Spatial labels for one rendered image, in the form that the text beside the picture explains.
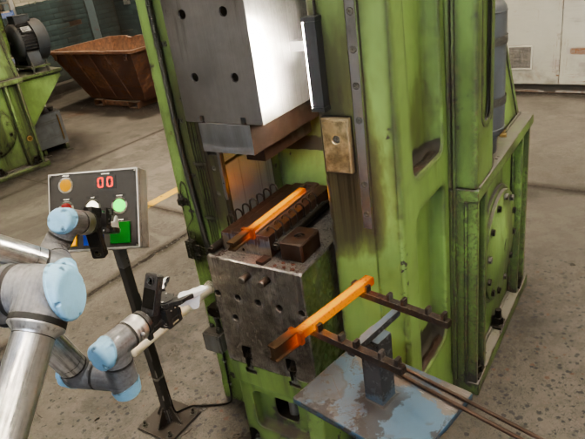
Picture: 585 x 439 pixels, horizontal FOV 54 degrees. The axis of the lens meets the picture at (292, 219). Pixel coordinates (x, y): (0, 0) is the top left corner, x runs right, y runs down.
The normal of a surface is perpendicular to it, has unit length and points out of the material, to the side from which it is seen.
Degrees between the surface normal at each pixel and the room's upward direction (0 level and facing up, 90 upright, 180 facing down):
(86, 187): 60
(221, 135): 90
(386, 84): 90
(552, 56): 91
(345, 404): 0
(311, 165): 90
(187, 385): 0
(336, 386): 0
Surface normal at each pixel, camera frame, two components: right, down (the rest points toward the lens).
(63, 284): 0.97, -0.13
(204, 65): -0.52, 0.44
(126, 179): -0.16, -0.06
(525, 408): -0.13, -0.89
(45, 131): 0.73, 0.21
